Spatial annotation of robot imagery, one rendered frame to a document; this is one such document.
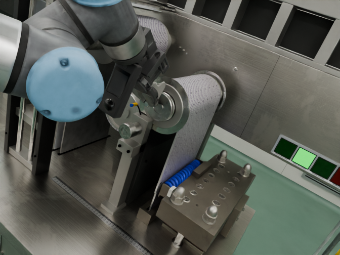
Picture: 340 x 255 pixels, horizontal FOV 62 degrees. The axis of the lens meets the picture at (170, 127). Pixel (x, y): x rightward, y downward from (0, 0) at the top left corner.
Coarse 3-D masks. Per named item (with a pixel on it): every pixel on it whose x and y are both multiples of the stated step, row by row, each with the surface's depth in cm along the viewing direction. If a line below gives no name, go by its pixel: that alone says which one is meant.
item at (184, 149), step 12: (192, 132) 81; (204, 132) 92; (180, 144) 77; (192, 144) 87; (168, 156) 75; (180, 156) 83; (192, 156) 94; (168, 168) 79; (180, 168) 89; (156, 192) 80
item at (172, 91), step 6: (168, 84) 69; (168, 90) 69; (174, 90) 68; (174, 96) 69; (180, 96) 68; (180, 102) 68; (144, 108) 74; (180, 108) 68; (180, 114) 69; (168, 120) 71; (174, 120) 70; (162, 126) 72; (168, 126) 71
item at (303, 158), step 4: (300, 148) 88; (300, 152) 88; (304, 152) 87; (308, 152) 87; (296, 156) 89; (300, 156) 88; (304, 156) 88; (308, 156) 87; (312, 156) 87; (292, 160) 90; (296, 160) 89; (300, 160) 89; (304, 160) 88; (308, 160) 87; (312, 160) 87; (300, 164) 89; (304, 164) 88; (308, 164) 88
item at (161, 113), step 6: (162, 96) 68; (168, 96) 68; (162, 102) 69; (168, 102) 68; (174, 102) 69; (150, 108) 71; (156, 108) 70; (162, 108) 69; (168, 108) 68; (174, 108) 69; (150, 114) 71; (156, 114) 70; (162, 114) 70; (168, 114) 69; (156, 120) 71; (162, 120) 70
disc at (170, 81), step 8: (160, 80) 70; (168, 80) 69; (176, 88) 68; (184, 96) 68; (184, 104) 68; (144, 112) 75; (184, 112) 69; (184, 120) 69; (152, 128) 75; (160, 128) 73; (168, 128) 72; (176, 128) 71
